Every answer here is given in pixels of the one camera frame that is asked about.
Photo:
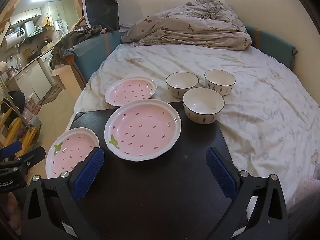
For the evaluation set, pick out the white washing machine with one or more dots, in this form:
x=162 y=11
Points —
x=47 y=63

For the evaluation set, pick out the white leaf-print bowl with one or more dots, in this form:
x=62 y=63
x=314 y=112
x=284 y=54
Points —
x=220 y=78
x=202 y=102

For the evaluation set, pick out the small pink strawberry plate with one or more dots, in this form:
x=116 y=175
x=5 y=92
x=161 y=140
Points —
x=130 y=90
x=67 y=150

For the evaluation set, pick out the camouflage clothing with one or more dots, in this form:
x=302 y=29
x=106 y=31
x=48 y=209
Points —
x=72 y=40

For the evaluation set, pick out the yellow wooden rack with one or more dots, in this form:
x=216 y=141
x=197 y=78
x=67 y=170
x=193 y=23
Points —
x=15 y=130

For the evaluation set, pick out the teal padded bed frame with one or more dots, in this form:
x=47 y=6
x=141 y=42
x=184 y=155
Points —
x=92 y=55

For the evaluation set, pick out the white kitchen base cabinet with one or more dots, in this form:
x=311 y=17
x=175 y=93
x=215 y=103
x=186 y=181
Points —
x=30 y=80

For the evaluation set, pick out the dark navy hanging cloth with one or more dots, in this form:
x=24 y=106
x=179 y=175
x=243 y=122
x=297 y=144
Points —
x=100 y=7

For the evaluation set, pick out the large pink strawberry plate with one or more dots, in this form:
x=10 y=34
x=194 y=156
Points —
x=142 y=130

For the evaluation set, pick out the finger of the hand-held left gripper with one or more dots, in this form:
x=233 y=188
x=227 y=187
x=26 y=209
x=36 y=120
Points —
x=35 y=153
x=10 y=148

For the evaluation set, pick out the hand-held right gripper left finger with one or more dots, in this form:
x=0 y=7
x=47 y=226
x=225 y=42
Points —
x=88 y=175

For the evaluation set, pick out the black square board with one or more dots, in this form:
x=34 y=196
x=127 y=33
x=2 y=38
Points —
x=162 y=192

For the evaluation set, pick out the pink patterned cloth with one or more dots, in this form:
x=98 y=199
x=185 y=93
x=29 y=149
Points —
x=308 y=187

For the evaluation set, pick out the pink bedside cabinet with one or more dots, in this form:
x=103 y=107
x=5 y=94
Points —
x=65 y=80

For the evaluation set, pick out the white wall cabinets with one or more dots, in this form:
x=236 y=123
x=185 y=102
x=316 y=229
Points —
x=25 y=16

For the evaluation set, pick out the black bag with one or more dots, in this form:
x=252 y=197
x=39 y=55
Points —
x=16 y=100

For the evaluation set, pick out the crumpled beige printed quilt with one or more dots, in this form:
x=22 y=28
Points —
x=187 y=27

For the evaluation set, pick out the person's left hand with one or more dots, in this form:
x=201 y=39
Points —
x=13 y=212

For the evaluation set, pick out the white water heater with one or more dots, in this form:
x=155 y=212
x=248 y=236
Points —
x=13 y=37

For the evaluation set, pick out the pink patterned box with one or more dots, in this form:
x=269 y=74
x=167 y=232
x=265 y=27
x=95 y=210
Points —
x=32 y=110

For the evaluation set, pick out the white cup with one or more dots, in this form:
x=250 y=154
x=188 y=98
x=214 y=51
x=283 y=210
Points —
x=181 y=80

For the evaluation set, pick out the white printed bed sheet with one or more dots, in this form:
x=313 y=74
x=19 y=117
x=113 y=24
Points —
x=250 y=80

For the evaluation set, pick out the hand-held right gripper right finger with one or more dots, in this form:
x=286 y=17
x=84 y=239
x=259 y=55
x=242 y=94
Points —
x=221 y=177

